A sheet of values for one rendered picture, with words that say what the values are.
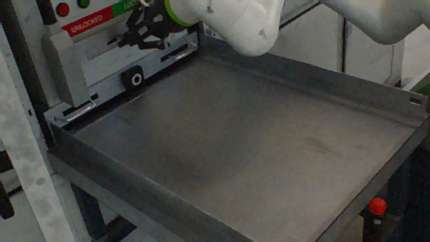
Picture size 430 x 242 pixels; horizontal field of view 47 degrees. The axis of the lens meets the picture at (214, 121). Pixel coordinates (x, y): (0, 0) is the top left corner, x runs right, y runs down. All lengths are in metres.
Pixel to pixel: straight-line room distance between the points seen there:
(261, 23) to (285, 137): 0.29
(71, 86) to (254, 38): 0.44
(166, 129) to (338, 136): 0.41
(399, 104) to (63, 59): 0.77
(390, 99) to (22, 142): 0.90
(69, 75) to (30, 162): 0.64
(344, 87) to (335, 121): 0.11
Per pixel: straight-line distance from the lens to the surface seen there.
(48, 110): 1.29
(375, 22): 1.50
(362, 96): 1.27
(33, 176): 0.56
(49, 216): 0.59
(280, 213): 0.98
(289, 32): 1.86
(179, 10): 1.03
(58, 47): 1.15
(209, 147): 1.15
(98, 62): 1.35
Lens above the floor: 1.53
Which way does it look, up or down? 34 degrees down
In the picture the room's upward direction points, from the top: 8 degrees counter-clockwise
